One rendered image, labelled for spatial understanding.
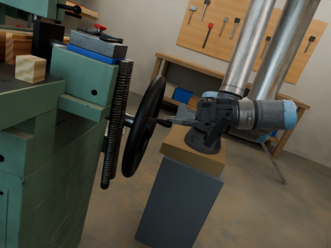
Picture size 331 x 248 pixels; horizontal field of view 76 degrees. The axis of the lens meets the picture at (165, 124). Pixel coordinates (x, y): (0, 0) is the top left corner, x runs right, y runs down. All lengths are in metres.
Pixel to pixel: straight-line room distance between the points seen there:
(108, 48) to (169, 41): 3.40
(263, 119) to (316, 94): 3.36
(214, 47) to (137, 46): 1.35
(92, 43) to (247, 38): 0.55
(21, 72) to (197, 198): 0.87
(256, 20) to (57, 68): 0.66
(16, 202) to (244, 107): 0.60
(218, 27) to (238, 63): 2.95
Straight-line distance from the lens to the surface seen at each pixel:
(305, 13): 0.98
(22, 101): 0.41
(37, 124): 0.47
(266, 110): 0.67
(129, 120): 0.58
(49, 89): 0.46
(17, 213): 0.58
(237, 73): 0.80
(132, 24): 4.08
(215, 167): 1.01
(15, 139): 0.48
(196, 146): 1.01
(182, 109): 0.65
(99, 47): 0.47
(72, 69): 0.49
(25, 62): 0.44
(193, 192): 1.06
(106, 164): 0.58
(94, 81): 0.47
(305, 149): 4.23
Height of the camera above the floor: 1.04
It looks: 20 degrees down
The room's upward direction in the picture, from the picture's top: 19 degrees clockwise
